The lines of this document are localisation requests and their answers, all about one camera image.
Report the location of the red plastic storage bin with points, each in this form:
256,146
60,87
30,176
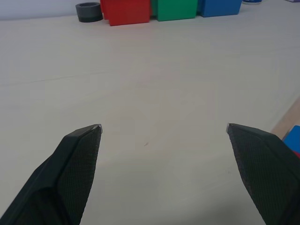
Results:
127,11

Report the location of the blue plastic storage bin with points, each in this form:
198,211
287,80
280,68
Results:
220,8

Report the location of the green plastic storage bin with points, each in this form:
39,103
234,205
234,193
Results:
177,10

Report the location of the blue object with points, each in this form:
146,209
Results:
294,139

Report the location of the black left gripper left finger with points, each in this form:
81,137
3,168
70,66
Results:
58,178

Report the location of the wooden letter tray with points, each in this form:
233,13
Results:
286,122

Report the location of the red letter r tile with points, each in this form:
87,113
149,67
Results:
297,155

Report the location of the blue drink can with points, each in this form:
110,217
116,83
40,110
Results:
252,2

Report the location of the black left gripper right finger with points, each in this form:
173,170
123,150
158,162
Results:
269,178

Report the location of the purple tissue pack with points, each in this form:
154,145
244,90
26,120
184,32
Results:
295,0

